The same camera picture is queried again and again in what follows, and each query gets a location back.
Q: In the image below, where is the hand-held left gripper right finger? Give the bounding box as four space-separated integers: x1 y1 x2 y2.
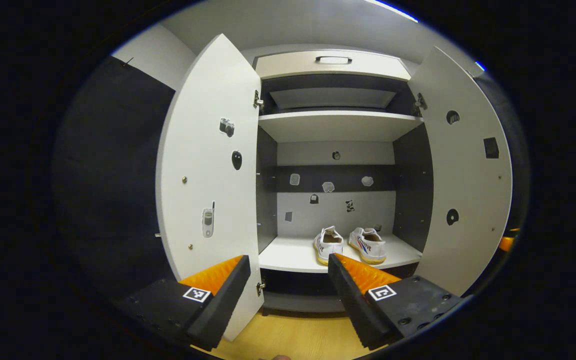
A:
328 252 471 351

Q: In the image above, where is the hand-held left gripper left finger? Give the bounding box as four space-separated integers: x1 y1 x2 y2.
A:
113 255 251 352

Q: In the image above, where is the white shoe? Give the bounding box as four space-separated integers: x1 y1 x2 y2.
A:
313 225 345 266
348 227 388 265

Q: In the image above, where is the white shoe cabinet door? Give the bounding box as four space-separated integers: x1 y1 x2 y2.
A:
155 33 265 343
408 46 514 297

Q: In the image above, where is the white shoe cabinet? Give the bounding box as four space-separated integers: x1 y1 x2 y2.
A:
155 32 514 343

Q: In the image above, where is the white cabinet drawer front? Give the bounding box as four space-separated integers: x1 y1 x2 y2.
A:
254 49 413 82

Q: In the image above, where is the long ceiling light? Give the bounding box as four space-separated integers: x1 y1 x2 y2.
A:
365 0 420 24

